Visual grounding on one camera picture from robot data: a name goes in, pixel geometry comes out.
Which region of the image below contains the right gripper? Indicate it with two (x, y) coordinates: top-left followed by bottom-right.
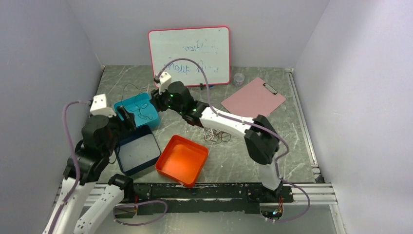
(149, 83), (184, 115)

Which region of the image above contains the brown thin cable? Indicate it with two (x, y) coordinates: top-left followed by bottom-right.
(204, 129), (232, 145)

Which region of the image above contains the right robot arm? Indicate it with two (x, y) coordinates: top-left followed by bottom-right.
(150, 81), (283, 202)

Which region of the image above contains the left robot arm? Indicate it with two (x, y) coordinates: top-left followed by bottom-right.
(44, 106), (136, 234)

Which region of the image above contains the teal square tray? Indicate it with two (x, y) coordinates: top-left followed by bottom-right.
(113, 93), (160, 130)

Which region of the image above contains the dark blue square tray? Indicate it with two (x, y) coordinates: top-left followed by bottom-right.
(114, 125), (161, 176)

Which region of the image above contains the orange square tray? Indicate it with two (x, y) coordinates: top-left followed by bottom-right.
(155, 135), (208, 188)

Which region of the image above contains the red-framed whiteboard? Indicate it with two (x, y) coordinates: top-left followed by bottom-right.
(148, 26), (231, 86)

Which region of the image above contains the clear jar of paperclips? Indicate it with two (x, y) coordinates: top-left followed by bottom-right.
(233, 73), (245, 87)

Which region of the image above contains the pink clipboard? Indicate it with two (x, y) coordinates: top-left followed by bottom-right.
(221, 77), (286, 117)

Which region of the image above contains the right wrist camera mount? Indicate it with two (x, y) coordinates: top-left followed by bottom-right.
(155, 72), (172, 95)

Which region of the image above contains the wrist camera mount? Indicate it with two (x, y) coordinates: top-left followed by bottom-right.
(89, 94), (116, 117)
(155, 72), (172, 95)

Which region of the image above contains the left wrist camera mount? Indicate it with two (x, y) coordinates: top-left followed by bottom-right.
(89, 94), (116, 117)

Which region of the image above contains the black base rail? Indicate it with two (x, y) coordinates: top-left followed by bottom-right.
(115, 182), (294, 217)

